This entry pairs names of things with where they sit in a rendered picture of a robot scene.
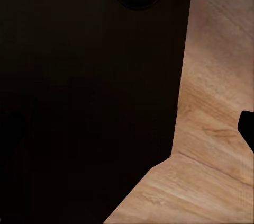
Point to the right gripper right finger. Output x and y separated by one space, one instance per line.
246 127

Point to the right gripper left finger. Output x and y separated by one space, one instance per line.
12 129

